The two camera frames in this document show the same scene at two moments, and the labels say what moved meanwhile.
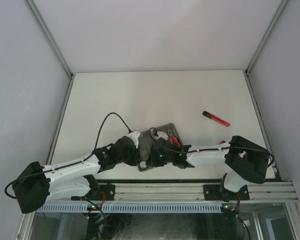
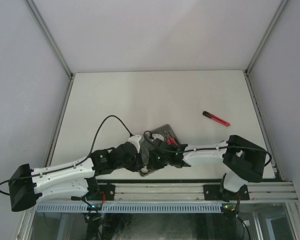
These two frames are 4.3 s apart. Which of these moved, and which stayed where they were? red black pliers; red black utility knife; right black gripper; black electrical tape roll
Moved: black electrical tape roll
Stayed: red black utility knife; red black pliers; right black gripper
